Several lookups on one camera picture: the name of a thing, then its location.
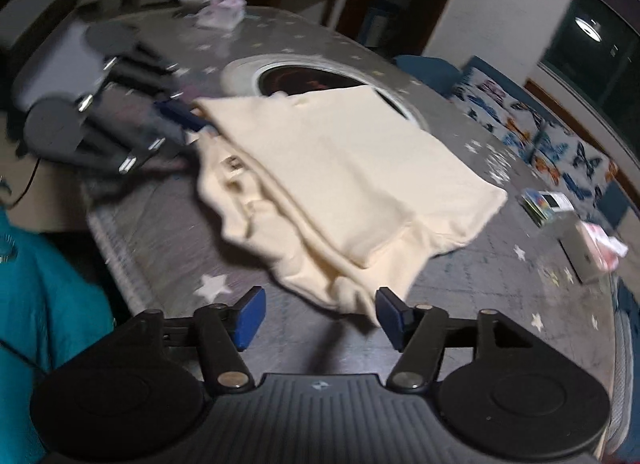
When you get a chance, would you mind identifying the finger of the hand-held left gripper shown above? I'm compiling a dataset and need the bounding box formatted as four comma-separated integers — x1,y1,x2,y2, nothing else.
74,94,198,175
101,40,213,135

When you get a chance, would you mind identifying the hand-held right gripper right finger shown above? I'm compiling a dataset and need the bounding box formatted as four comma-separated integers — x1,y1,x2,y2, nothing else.
375,287,534,393

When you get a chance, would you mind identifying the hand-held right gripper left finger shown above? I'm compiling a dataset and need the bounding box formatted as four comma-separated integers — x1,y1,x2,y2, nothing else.
131,286,267,393

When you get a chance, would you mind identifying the cream knit garment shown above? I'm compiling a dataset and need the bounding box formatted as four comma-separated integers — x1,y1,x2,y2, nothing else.
192,84,509,329

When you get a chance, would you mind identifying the round built-in table stove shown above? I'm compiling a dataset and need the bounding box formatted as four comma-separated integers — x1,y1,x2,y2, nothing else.
220,54,427,131

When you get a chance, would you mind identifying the grey star-print tablecloth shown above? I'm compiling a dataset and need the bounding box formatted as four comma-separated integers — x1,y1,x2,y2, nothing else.
82,6,632,395

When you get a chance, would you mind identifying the colourful small box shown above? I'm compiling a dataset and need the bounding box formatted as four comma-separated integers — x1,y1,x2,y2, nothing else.
517,188,575,229

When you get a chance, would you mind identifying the teal jacket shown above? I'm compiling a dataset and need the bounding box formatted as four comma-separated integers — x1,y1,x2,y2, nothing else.
0,208,120,464

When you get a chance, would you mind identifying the white pink tissue box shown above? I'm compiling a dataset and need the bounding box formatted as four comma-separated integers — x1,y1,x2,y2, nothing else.
559,221,630,285

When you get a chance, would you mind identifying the butterfly print sofa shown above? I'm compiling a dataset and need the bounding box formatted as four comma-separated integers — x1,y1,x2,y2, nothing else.
450,56,632,232

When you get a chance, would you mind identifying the blue chair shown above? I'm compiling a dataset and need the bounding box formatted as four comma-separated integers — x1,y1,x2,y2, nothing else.
392,54,463,97

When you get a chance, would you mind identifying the dark window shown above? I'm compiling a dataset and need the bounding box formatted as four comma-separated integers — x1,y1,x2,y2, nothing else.
539,0,640,109

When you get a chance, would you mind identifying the black cable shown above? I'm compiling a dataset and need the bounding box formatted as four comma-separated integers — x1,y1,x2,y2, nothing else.
9,151,42,207

